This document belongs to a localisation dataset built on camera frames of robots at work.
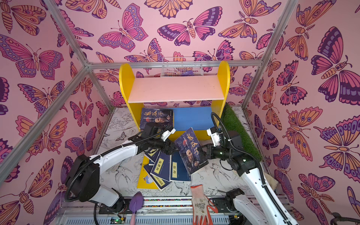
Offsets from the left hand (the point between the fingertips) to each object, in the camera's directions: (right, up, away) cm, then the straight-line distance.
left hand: (177, 146), depth 81 cm
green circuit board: (-32, -37, -8) cm, 50 cm away
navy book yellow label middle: (-9, -13, +2) cm, 16 cm away
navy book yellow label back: (-16, -6, +7) cm, 19 cm away
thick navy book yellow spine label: (-10, -20, -2) cm, 23 cm away
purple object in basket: (+7, +47, +14) cm, 50 cm away
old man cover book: (+7, -1, -9) cm, 12 cm away
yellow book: (-19, -20, +1) cm, 28 cm away
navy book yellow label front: (0, -15, +2) cm, 15 cm away
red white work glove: (+12, -30, -8) cm, 33 cm away
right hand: (+11, +1, -11) cm, 16 cm away
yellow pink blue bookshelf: (-2, +29, +44) cm, 52 cm away
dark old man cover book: (-10, +17, +9) cm, 22 cm away
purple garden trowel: (-21, -28, -8) cm, 36 cm away
